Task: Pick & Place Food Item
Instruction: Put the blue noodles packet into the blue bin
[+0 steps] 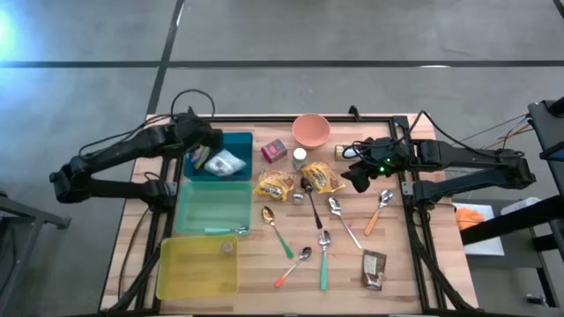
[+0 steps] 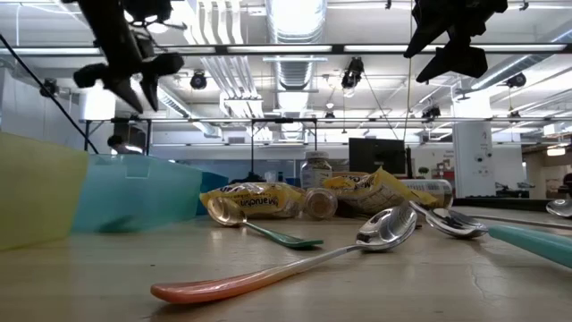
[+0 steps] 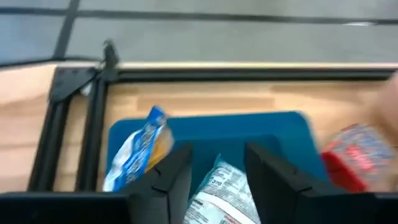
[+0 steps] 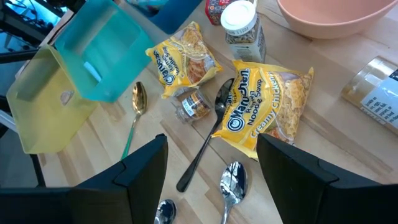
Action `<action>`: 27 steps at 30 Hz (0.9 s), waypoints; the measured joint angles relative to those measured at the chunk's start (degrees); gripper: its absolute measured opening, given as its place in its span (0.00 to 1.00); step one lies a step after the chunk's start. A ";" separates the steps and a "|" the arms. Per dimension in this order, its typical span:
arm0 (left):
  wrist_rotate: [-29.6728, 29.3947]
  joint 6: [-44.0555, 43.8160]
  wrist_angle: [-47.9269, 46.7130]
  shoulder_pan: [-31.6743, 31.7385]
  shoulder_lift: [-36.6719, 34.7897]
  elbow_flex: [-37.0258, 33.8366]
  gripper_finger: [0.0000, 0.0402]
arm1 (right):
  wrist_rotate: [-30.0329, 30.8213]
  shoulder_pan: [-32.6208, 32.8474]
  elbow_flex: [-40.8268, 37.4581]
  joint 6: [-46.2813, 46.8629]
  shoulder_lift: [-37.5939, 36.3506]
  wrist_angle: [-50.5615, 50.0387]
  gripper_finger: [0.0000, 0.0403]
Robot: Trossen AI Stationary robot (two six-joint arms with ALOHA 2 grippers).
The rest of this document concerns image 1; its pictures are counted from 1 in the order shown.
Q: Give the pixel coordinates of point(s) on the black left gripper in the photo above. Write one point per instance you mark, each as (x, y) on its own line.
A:
(198, 132)

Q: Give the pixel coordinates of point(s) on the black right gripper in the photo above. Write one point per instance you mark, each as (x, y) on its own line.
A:
(358, 178)

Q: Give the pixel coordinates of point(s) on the blue yellow noodle packet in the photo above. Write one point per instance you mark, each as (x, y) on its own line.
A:
(200, 158)

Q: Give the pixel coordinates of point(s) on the gold-lidded spice jar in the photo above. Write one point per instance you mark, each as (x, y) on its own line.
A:
(341, 152)

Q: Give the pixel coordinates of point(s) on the all-metal silver spoon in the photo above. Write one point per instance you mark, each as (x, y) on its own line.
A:
(334, 205)

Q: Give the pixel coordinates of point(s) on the yellow ramen packet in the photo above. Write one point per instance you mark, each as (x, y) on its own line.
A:
(319, 178)
(273, 185)

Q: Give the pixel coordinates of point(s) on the silver noodle packet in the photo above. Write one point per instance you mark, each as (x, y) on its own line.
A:
(224, 163)

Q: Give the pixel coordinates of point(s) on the white-lidded jar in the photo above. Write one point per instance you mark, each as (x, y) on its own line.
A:
(299, 158)

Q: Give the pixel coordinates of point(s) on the small glass spice jar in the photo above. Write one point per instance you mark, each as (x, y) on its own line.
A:
(298, 198)

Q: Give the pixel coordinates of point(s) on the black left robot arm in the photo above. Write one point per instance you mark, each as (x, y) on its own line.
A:
(123, 147)

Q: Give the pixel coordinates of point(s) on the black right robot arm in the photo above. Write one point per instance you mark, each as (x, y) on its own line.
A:
(467, 158)

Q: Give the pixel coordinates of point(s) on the blue plastic bin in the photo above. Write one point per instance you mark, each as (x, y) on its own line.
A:
(240, 145)

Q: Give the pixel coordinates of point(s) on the pink bowl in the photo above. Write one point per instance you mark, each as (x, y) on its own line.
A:
(311, 131)

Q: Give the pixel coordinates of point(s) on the green plastic bin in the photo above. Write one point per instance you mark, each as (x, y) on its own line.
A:
(211, 204)

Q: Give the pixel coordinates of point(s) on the red tin box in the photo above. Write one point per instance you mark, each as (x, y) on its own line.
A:
(274, 151)

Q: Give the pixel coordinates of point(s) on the brown packet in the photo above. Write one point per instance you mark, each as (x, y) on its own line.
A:
(374, 269)

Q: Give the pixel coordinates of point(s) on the orange cloth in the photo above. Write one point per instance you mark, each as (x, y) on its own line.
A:
(468, 218)

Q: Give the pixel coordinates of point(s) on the yellow plastic bin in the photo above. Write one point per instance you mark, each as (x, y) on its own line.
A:
(194, 273)

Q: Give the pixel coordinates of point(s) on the white paper sheet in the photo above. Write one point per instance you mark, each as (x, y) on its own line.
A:
(484, 246)

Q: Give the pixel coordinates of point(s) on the black rig support beam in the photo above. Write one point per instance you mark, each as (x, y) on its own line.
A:
(511, 220)

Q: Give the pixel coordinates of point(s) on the white container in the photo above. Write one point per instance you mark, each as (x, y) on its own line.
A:
(520, 206)

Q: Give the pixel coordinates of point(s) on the black floor stand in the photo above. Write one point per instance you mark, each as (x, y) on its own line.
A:
(26, 216)

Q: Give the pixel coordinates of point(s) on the black side table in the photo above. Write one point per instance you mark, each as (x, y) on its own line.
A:
(546, 132)

